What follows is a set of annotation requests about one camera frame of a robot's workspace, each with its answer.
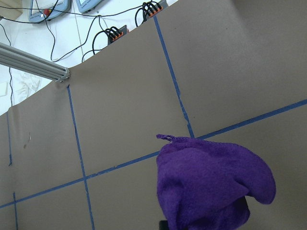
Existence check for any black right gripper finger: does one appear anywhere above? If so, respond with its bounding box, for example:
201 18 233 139
159 220 169 230

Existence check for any purple cloth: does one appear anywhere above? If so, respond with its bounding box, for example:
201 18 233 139
156 134 276 230

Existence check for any black power strip left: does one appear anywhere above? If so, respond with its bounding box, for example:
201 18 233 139
105 25 129 45

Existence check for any black power strip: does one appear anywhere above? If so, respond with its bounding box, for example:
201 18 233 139
105 25 129 45
142 0 168 19

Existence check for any white crumpled plastic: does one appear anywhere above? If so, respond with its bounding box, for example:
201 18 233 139
14 72 42 103

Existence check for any black power strip right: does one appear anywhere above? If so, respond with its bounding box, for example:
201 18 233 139
142 0 168 19

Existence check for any grey teach pendant right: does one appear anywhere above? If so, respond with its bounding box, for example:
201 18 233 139
76 0 103 13

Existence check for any grey teach pendant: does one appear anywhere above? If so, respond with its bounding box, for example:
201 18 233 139
28 0 71 23
76 0 103 13

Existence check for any grey teach pendant left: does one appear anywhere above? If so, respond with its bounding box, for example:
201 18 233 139
28 0 71 23

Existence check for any aluminium frame post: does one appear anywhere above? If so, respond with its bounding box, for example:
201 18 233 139
0 43 70 82

